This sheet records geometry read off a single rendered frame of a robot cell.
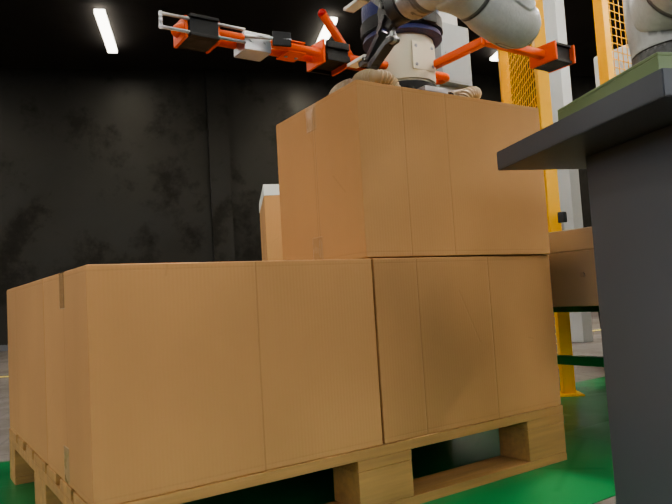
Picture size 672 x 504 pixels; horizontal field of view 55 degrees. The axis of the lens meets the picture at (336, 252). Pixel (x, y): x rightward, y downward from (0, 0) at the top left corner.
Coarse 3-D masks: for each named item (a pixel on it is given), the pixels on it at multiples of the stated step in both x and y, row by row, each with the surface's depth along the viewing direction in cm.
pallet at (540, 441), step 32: (512, 416) 160; (544, 416) 167; (384, 448) 137; (512, 448) 167; (544, 448) 165; (32, 480) 180; (224, 480) 117; (256, 480) 120; (352, 480) 135; (384, 480) 137; (416, 480) 152; (448, 480) 151; (480, 480) 152
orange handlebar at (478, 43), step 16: (176, 32) 141; (224, 32) 145; (272, 48) 153; (288, 48) 155; (304, 48) 157; (464, 48) 163; (480, 48) 161; (496, 48) 162; (528, 48) 166; (384, 64) 170; (448, 80) 185
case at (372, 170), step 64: (320, 128) 157; (384, 128) 147; (448, 128) 157; (512, 128) 169; (320, 192) 157; (384, 192) 145; (448, 192) 155; (512, 192) 167; (320, 256) 157; (384, 256) 143; (448, 256) 155
